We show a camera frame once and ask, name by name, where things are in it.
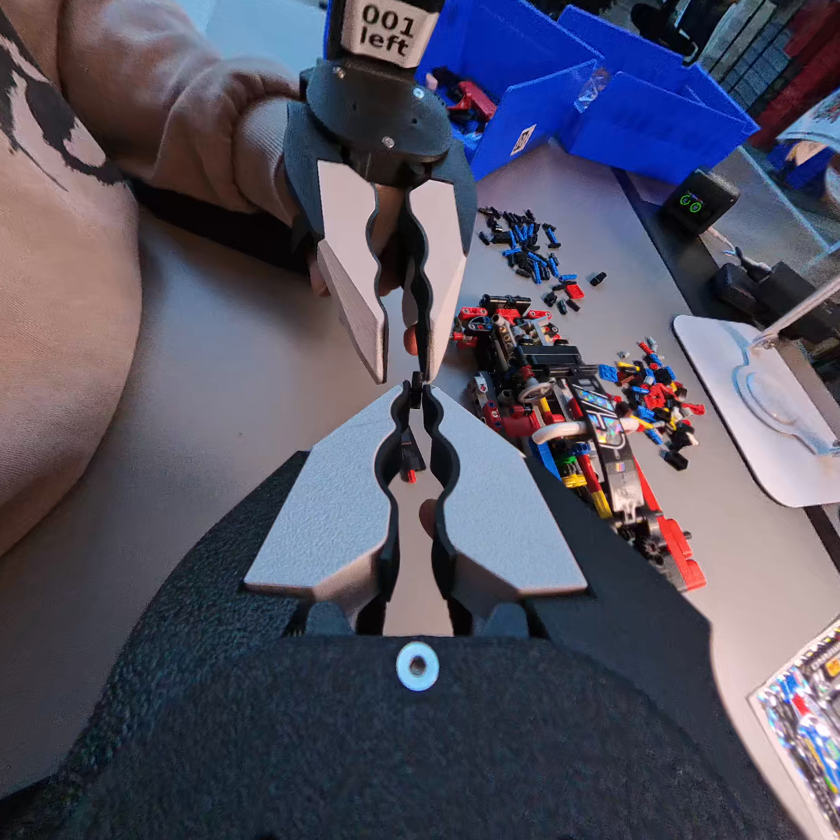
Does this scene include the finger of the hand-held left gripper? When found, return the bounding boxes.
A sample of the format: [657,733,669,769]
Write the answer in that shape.
[409,179,469,384]
[317,159,389,386]

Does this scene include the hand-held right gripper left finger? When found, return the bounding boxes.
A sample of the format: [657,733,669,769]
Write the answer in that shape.
[243,384,412,619]

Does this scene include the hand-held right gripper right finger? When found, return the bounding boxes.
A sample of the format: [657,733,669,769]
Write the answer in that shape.
[420,385,588,622]

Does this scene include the black lego connector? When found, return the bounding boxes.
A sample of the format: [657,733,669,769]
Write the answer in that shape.
[395,427,428,474]

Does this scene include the lego car chassis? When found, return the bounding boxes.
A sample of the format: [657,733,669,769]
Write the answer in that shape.
[449,294,709,592]

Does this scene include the person's left forearm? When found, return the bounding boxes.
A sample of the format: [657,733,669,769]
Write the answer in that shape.
[59,0,303,225]

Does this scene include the heap of red black lego parts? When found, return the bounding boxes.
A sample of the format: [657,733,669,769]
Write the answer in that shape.
[427,66,499,136]

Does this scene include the pile of colourful lego pieces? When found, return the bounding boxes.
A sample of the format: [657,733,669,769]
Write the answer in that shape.
[597,336,707,473]

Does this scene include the lego instruction booklet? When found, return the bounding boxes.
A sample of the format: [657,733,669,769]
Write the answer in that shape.
[774,88,840,152]

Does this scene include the person's left hand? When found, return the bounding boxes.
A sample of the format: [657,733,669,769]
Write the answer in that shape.
[382,255,429,357]

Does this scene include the pile of black blue pins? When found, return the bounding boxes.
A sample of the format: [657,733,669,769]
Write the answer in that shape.
[476,206,579,316]

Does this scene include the black padded armrest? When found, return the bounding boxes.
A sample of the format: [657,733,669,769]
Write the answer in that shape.
[128,177,316,274]

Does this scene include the blue bin with white label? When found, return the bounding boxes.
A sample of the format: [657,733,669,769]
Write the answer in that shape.
[325,0,602,182]

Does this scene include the small clear plastic bag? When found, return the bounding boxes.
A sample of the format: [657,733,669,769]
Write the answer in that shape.
[574,66,612,114]

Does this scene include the blue storage bin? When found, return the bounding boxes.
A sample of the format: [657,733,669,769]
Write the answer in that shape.
[558,5,761,185]

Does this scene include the white book stand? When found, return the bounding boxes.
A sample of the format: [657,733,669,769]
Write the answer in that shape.
[672,276,840,510]

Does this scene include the black device with green display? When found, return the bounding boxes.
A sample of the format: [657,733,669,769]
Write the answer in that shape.
[661,169,742,236]

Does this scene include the person's beige sweatshirt torso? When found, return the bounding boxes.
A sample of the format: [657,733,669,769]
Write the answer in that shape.
[0,0,143,560]

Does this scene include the black power adapter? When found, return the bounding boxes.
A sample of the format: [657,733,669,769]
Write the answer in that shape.
[712,259,840,343]

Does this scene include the colourful sticker sheet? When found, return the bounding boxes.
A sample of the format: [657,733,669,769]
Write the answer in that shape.
[748,613,840,840]

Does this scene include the red and blue storage rack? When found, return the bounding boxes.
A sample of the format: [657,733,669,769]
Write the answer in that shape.
[751,0,840,152]

